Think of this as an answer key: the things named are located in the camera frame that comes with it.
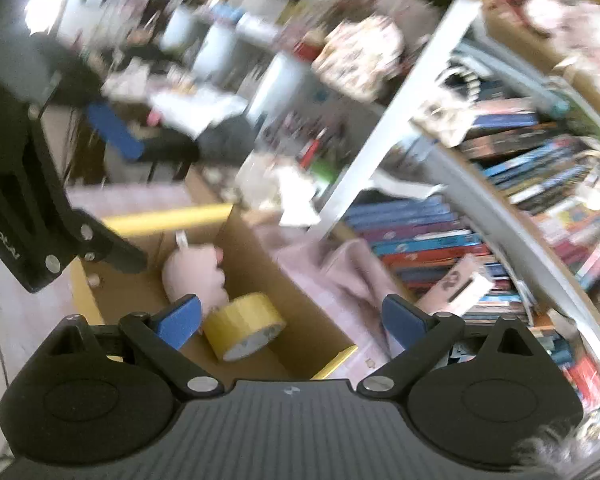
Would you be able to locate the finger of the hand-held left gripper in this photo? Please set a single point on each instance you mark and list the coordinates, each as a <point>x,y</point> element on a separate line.
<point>115,130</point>
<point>115,252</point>

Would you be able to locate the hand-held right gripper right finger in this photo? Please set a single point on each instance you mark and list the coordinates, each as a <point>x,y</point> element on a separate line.
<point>405,322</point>

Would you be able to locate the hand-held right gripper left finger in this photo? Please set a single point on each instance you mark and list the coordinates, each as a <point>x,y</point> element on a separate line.
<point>180,320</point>

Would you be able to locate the yellow cardboard box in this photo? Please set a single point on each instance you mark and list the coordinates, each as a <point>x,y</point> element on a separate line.
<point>260,280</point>

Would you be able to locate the pink plush pig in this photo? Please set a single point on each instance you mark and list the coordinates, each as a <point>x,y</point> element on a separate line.
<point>190,270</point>

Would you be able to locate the yellow tape roll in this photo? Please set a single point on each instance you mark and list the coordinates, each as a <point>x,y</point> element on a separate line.
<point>240,317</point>

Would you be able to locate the pink pencil sharpener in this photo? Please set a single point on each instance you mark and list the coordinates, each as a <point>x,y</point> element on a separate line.
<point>455,285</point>

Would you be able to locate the lilac fleece cloth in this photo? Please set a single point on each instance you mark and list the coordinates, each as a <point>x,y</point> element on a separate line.
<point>340,270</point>

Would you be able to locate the row of leaning thin books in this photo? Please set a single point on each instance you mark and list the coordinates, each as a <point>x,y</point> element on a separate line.
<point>420,240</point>

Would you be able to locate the dark cloth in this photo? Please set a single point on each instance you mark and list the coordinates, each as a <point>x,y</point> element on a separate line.
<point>220,142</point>

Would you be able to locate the cream tissue pack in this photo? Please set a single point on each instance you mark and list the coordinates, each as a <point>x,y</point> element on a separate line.
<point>280,190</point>

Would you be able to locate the group of small bottles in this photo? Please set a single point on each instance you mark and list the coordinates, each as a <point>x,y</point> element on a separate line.
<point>310,145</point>

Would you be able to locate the row of thick paperback books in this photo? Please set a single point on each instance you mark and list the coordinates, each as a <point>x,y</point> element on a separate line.
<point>545,170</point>

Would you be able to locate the white shelf unit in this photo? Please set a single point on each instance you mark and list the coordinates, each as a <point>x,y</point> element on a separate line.
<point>430,60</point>

